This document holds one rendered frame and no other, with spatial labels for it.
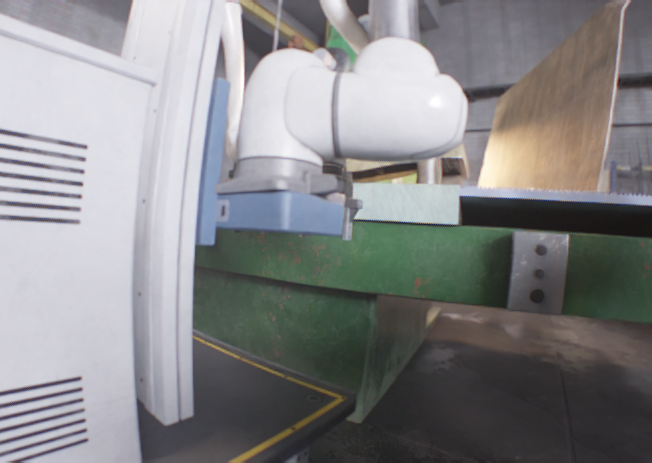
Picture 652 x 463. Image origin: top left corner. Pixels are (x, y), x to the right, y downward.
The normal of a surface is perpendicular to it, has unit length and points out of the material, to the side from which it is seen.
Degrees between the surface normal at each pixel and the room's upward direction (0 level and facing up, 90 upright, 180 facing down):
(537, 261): 90
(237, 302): 90
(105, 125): 90
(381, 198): 90
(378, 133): 128
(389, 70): 77
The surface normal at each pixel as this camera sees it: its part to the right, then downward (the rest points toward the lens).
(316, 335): -0.48, -0.02
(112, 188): 0.80, 0.07
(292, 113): -0.13, 0.09
